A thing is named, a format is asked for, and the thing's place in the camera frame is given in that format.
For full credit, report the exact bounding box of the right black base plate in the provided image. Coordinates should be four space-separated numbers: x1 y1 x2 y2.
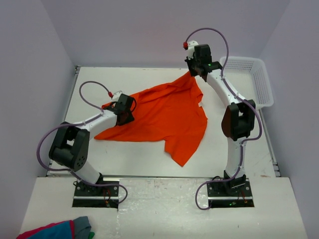
207 179 255 209

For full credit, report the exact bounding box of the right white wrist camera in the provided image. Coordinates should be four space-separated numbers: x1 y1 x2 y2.
186 40 199 59

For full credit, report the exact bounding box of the pink folded t shirt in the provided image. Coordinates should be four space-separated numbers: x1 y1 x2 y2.
16 220 75 239

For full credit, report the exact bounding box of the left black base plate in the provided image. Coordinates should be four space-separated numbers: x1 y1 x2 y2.
72 181 119 209

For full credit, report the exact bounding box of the grey folded t shirt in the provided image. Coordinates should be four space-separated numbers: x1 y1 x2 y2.
73 216 92 239

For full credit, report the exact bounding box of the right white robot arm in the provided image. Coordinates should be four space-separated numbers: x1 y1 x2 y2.
183 41 255 194

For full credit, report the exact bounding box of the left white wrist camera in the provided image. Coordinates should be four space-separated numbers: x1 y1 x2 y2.
112 91 123 102

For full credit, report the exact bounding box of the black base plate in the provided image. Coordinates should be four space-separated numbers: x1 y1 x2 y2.
207 179 255 209
72 181 119 209

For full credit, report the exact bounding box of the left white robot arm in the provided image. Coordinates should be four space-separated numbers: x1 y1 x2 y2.
48 93 137 188

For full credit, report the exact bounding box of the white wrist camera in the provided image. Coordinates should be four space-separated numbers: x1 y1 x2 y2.
112 91 123 102
186 40 199 59

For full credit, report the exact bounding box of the teal folded t shirt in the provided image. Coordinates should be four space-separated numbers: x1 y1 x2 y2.
27 220 75 239

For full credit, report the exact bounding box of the green folded t shirt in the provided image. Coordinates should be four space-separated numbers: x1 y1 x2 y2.
88 232 95 239

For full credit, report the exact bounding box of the white plastic basket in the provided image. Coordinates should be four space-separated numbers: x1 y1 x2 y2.
220 56 274 110

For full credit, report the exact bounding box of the orange t shirt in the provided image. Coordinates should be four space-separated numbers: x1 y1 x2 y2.
94 72 208 166

